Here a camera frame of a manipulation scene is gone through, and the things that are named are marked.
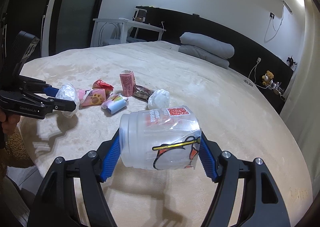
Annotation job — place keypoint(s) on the dark toy figure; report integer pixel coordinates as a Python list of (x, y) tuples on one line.
[(291, 61)]

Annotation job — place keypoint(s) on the frosted glass door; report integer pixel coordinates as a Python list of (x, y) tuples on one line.
[(75, 4)]

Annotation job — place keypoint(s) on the clear plastic bag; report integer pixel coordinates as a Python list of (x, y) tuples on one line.
[(67, 93)]

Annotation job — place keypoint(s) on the red snack wrapper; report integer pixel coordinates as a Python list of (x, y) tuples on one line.
[(101, 84)]

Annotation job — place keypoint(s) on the eyeglasses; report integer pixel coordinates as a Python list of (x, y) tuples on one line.
[(248, 82)]

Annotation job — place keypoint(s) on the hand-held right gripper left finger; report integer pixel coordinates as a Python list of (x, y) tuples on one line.
[(111, 159)]

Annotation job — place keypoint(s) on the pink paper cup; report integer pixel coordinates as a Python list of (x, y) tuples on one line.
[(127, 84)]

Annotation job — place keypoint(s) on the brown teddy bear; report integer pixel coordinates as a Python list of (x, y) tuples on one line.
[(268, 78)]

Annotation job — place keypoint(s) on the dark wrapper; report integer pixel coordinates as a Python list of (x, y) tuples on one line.
[(142, 92)]

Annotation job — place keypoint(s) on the cream curtain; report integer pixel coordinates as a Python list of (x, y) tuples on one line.
[(307, 67)]

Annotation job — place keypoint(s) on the pink paw print packet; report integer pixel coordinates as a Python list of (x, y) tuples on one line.
[(92, 98)]

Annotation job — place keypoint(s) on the black headboard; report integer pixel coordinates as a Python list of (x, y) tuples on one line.
[(200, 24)]

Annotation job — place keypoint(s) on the black bedside table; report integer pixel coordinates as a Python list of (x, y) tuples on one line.
[(272, 102)]

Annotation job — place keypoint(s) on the white desk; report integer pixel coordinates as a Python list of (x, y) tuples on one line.
[(140, 25)]

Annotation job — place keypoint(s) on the person's left hand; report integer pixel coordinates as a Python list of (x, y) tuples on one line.
[(6, 123)]

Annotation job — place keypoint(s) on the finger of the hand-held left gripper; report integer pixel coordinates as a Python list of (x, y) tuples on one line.
[(51, 90), (65, 107)]

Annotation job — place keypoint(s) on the brown fuzzy cloth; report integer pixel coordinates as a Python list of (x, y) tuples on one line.
[(15, 152)]

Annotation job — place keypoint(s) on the crumpled white plastic ball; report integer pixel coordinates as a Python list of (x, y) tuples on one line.
[(160, 99)]

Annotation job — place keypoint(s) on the folded grey quilt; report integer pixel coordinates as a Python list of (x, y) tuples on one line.
[(205, 42)]

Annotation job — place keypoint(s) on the white chair with grey cushion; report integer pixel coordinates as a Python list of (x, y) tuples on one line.
[(111, 41)]

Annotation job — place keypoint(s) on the translucent plastic jar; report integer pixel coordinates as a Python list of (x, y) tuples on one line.
[(140, 142)]

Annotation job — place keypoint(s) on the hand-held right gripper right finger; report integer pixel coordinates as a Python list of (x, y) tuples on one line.
[(208, 164)]

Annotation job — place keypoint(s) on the colourful pink tissue packet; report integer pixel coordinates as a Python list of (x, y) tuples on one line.
[(116, 105)]

